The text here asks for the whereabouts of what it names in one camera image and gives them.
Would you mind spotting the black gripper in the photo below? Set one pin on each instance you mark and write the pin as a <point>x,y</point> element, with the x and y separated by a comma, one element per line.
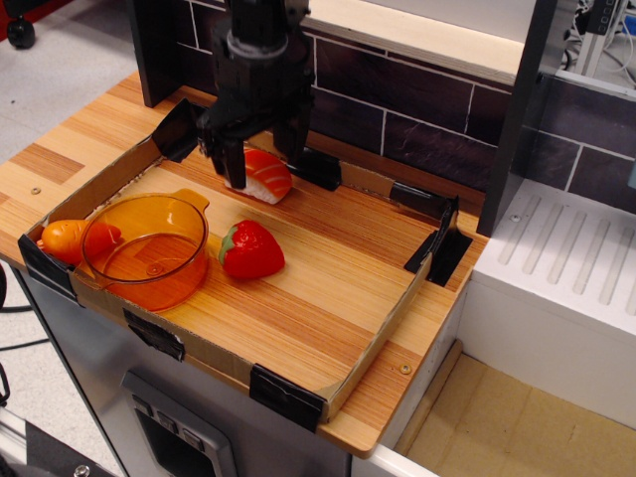
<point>257,90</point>

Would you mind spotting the salmon sushi toy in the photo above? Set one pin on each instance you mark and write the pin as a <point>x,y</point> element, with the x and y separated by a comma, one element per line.
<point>267,177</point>

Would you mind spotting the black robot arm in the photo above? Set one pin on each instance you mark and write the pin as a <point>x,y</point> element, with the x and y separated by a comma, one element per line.
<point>263,25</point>

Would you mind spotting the cardboard fence with black tape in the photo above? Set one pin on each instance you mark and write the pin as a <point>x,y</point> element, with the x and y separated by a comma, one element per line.
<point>292,303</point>

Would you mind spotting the orange transparent plastic pot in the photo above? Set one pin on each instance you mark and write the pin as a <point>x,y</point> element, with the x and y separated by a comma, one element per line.
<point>151,249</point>

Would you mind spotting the red toy strawberry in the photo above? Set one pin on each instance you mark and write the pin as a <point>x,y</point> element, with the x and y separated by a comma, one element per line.
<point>249,250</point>

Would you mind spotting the orange toy carrot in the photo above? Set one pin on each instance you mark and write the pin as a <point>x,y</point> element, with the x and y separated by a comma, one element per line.
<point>73,240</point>

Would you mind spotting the black caster wheel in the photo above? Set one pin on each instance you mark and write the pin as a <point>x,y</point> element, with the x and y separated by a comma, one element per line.
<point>21,33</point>

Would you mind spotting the silver toy oven front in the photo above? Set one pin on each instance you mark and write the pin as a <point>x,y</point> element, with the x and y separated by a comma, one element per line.
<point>110,366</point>

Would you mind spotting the white toy sink drainboard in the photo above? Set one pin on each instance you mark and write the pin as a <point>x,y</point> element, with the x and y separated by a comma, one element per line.
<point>551,300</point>

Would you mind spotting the dark grey left post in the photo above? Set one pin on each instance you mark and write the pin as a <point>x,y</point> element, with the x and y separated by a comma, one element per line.
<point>161,33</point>

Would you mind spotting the dark grey vertical post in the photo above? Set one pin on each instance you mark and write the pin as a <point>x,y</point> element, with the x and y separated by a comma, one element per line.
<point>540,61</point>

